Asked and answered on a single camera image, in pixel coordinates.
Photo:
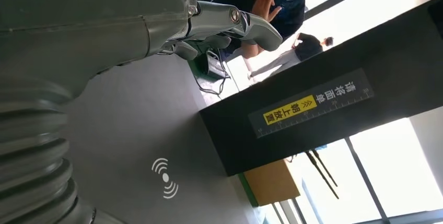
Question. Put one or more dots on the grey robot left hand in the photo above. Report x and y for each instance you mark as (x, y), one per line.
(86, 18)

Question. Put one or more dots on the black inbound scanner machine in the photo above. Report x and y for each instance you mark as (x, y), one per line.
(311, 77)

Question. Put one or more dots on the brown cardboard box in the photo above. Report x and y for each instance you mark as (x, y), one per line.
(271, 182)

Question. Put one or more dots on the black power adapter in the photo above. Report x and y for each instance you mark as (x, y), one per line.
(211, 65)

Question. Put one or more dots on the person in black shirt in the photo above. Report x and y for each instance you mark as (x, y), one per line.
(304, 47)

